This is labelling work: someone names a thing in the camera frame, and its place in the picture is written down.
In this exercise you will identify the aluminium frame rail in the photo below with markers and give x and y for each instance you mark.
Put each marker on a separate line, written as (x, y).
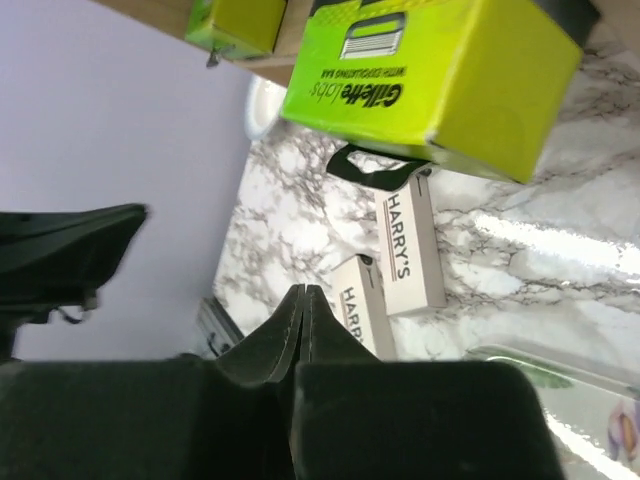
(216, 330)

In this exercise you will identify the white blue-rimmed bowl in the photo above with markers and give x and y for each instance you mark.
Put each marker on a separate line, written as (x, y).
(263, 107)

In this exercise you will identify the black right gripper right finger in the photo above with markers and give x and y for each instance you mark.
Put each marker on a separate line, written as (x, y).
(357, 417)

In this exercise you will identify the light wooden shelf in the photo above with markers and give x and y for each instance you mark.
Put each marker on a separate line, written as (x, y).
(171, 18)

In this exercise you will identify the white Harry's box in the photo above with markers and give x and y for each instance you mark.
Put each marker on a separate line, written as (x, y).
(409, 256)
(360, 305)

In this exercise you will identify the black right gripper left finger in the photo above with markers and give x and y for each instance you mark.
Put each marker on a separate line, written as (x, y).
(179, 418)

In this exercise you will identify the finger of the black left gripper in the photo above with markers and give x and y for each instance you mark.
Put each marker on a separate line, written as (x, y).
(58, 261)

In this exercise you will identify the floral leaf tray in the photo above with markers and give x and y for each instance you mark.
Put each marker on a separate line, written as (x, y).
(591, 409)

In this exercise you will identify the green black Gillette box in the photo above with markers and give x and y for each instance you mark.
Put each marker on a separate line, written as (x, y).
(471, 86)

